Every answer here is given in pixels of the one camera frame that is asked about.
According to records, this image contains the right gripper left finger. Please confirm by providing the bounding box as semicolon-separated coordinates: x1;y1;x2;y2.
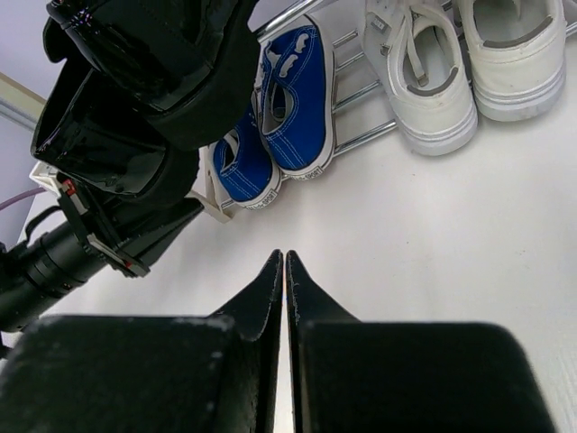
1;251;283;432

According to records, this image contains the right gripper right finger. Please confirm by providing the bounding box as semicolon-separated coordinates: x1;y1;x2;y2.
285;252;555;432

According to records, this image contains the black leather shoe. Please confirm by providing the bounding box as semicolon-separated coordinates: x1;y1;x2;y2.
31;61;199;207
47;1;260;150

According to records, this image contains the white sneaker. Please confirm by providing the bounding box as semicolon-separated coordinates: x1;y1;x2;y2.
362;1;478;156
453;1;566;122

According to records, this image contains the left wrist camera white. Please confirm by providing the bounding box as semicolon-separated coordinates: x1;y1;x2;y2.
29;161;60;197

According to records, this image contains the blue canvas sneaker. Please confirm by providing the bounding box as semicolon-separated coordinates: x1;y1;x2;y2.
210;105;282;210
261;14;336;180

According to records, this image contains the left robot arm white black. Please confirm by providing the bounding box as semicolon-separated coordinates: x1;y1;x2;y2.
1;179;204;333

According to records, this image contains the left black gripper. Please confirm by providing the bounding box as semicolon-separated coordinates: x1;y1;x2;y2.
58;178;204;278

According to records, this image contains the cream metal shoe rack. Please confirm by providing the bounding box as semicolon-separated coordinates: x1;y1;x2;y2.
0;0;470;225

